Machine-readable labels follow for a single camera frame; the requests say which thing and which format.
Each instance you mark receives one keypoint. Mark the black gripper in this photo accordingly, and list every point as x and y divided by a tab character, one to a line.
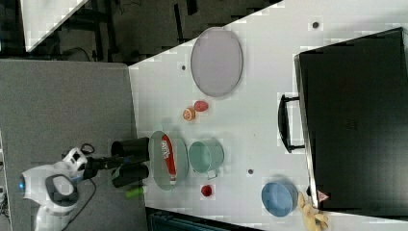
93	165

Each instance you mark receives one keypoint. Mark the red ketchup bottle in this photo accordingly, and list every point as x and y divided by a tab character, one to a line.
168	155

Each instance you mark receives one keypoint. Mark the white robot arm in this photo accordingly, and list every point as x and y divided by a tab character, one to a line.
54	186

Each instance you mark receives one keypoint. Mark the green oval strainer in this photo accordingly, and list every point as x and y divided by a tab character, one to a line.
159	169

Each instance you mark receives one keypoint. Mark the small black cylinder container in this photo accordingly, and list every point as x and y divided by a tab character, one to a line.
129	174

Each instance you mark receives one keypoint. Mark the large black cylinder container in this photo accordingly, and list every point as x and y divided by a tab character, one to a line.
135	148

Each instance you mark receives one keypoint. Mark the green slotted spatula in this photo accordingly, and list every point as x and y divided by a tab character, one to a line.
136	191

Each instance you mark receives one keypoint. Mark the orange slice toy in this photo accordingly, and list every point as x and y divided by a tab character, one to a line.
189	114

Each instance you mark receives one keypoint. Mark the small red fruit toy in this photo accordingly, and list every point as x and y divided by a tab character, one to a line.
207	190

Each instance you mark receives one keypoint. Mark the red strawberry toy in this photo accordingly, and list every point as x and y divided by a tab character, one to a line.
201	106

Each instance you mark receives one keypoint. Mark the grey round plate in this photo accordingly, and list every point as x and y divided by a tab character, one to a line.
216	62

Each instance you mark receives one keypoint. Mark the blue bowl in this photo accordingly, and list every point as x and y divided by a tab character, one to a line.
279	198

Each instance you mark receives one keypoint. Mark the yellow plush toy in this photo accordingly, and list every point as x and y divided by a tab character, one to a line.
313	221

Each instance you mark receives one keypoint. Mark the black toaster oven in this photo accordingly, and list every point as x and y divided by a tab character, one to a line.
353	98

